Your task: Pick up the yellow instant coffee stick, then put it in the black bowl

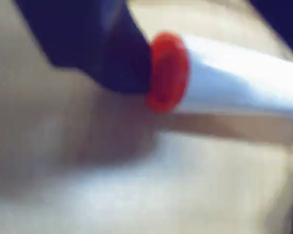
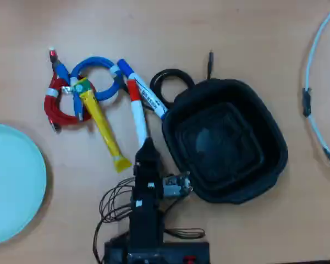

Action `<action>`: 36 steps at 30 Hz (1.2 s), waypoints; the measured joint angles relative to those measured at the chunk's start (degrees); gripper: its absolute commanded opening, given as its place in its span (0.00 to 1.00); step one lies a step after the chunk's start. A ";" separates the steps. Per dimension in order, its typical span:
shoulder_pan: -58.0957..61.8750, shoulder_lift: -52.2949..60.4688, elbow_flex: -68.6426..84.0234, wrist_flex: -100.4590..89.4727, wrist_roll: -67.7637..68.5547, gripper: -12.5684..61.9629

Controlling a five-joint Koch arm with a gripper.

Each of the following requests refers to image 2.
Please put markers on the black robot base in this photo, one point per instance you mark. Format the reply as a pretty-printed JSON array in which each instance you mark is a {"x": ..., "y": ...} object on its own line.
[{"x": 181, "y": 251}]

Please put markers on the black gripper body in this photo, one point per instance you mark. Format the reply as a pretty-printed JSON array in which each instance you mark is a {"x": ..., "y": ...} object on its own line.
[{"x": 148, "y": 176}]

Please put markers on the light blue round plate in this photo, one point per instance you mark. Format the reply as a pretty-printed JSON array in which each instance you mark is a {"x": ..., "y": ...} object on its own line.
[{"x": 13, "y": 184}]

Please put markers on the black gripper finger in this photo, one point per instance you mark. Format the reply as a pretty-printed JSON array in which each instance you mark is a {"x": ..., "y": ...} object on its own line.
[{"x": 149, "y": 148}]

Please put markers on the red switch on base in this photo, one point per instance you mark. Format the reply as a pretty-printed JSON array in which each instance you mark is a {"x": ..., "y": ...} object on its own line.
[{"x": 189, "y": 259}]

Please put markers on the yellow instant coffee stick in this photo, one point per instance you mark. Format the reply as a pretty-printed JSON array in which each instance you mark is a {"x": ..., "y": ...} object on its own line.
[{"x": 104, "y": 126}]

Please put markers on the white marker red cap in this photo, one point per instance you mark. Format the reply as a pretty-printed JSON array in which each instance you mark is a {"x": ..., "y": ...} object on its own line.
[{"x": 138, "y": 115}]

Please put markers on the bare circuit board camera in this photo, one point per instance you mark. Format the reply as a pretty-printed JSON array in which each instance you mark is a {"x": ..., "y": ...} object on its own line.
[{"x": 176, "y": 187}]

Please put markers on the black square bowl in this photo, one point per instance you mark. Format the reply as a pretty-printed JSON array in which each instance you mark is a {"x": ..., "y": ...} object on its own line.
[{"x": 225, "y": 143}]

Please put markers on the white marker blue cap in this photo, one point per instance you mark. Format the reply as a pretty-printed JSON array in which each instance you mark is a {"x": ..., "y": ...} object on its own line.
[{"x": 149, "y": 94}]

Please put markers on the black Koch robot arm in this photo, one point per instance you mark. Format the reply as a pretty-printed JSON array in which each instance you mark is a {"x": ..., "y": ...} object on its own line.
[{"x": 145, "y": 220}]

